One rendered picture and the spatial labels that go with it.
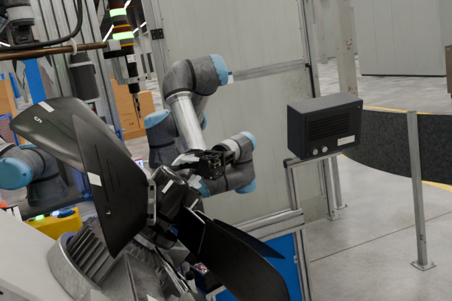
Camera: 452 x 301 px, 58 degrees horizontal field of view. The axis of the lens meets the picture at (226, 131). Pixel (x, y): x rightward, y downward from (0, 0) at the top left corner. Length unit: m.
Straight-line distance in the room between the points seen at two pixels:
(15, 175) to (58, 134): 0.62
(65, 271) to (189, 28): 2.20
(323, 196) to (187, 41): 1.62
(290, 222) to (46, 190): 0.92
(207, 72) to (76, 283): 0.83
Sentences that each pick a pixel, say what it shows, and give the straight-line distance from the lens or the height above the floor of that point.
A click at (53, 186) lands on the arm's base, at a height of 1.10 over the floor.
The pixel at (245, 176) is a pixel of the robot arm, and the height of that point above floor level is 1.08.
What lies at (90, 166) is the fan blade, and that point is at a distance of 0.62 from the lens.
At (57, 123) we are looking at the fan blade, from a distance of 0.95.
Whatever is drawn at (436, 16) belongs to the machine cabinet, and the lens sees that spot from 10.53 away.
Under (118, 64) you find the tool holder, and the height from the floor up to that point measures 1.50.
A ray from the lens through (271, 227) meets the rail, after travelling 1.55.
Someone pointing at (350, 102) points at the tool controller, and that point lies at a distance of 1.55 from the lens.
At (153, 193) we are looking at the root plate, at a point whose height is 1.23.
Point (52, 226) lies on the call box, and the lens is 1.36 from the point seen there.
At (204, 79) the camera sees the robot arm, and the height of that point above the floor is 1.40.
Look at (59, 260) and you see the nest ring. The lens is 0.89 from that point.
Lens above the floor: 1.50
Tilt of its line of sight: 12 degrees down
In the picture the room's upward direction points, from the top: 10 degrees counter-clockwise
